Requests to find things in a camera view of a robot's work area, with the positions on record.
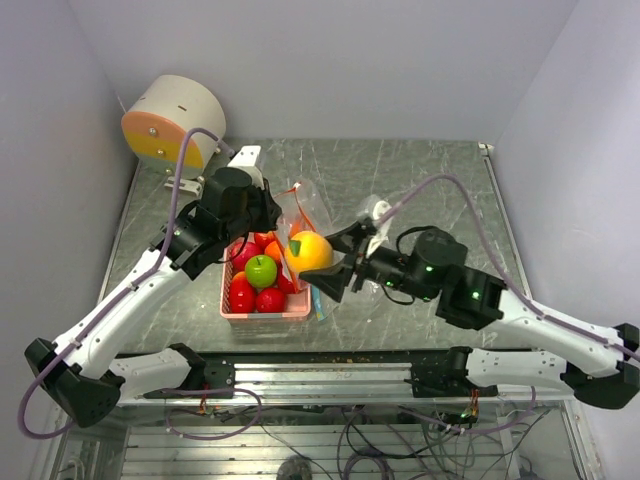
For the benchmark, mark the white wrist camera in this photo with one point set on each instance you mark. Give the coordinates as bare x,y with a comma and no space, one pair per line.
373,208
249,160

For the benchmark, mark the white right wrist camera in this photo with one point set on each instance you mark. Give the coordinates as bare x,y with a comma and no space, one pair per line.
373,208

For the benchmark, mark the orange persimmon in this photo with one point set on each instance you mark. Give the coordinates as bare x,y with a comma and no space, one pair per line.
239,276

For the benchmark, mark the clear bag orange zipper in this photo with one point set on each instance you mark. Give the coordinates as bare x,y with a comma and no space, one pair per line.
302,209

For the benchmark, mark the aluminium rail frame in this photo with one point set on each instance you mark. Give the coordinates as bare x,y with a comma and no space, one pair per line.
337,378

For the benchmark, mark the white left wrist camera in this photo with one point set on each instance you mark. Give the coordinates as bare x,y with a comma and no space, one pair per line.
249,160

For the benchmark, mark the pink perforated plastic basket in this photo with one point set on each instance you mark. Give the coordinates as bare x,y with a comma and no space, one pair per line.
298,305

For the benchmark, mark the small white bracket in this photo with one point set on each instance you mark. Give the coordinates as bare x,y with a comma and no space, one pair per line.
191,187

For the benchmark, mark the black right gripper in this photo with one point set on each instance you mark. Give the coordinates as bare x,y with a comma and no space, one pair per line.
335,281

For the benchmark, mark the green apple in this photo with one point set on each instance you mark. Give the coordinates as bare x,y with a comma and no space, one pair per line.
261,271

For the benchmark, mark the yellow orange peach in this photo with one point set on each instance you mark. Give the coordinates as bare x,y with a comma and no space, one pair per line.
308,250

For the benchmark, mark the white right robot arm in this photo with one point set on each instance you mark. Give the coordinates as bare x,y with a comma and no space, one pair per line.
591,363

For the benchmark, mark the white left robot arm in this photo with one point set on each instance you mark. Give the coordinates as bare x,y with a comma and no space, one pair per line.
79,369

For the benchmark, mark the clear bag blue zipper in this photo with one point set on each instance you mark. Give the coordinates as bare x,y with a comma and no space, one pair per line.
355,305

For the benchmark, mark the beige cylinder orange face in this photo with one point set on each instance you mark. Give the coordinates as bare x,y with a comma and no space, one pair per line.
154,127

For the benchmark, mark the red striped apple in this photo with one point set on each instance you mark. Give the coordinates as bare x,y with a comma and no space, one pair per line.
262,240

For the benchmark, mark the round orange fruit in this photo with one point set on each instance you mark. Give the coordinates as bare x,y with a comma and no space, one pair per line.
273,251

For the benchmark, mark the pink red apple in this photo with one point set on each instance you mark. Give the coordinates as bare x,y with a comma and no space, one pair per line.
241,253

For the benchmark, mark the red fruit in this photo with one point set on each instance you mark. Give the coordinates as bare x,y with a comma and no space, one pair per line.
271,300

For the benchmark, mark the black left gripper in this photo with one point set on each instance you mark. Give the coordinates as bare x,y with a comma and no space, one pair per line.
271,210

